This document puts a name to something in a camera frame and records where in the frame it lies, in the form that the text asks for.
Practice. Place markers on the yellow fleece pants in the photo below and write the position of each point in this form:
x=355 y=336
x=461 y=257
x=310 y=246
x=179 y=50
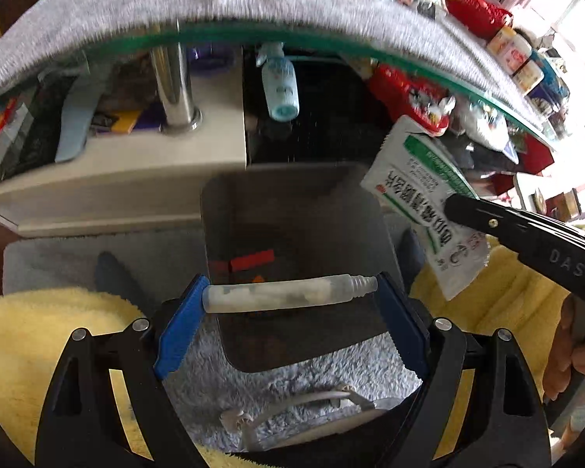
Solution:
x=19 y=331

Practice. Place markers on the red plastic basket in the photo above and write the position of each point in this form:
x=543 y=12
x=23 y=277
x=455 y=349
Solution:
x=473 y=9

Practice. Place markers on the red plastic bag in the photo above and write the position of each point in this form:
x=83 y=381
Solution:
x=404 y=92

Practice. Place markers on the grey fluffy rug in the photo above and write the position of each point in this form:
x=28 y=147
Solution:
x=53 y=263

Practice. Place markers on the white plastic bag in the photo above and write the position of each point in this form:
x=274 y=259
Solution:
x=482 y=124

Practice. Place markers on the grey trash bin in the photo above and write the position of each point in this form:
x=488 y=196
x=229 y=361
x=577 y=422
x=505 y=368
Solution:
x=292 y=214

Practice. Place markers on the light blue plastic strip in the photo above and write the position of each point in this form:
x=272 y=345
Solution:
x=78 y=122

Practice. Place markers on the white green sachet packet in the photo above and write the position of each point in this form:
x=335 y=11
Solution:
x=409 y=170

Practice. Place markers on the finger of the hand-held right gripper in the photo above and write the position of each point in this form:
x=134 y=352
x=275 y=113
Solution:
x=482 y=217

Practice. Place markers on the red paper scrap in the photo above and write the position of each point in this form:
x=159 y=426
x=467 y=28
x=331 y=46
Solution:
x=253 y=259

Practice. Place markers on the yellow purple box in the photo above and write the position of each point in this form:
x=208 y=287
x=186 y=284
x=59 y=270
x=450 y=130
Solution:
x=122 y=121

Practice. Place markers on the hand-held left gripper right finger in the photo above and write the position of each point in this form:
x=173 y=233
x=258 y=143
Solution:
x=402 y=326

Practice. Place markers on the white plastic tube bottle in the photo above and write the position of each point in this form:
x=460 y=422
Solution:
x=282 y=295

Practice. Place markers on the cream table lower shelf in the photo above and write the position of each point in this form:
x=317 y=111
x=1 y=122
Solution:
x=126 y=180

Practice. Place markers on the white yellow lotion bottle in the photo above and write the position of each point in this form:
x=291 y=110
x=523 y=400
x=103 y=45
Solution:
x=529 y=75

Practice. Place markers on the chrome table leg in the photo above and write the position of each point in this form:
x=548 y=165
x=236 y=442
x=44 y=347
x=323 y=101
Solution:
x=173 y=87

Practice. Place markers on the person's right hand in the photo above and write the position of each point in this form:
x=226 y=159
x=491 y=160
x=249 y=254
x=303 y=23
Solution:
x=560 y=351

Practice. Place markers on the white pink lotion bottle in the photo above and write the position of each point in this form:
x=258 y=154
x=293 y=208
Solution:
x=509 y=48

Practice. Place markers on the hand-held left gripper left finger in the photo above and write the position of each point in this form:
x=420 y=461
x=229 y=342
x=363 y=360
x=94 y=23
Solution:
x=180 y=331

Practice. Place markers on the blue box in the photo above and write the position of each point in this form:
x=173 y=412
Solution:
x=548 y=83

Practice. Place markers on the blue white lotion bottle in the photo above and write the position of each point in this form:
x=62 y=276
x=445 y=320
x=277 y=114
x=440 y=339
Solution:
x=279 y=83

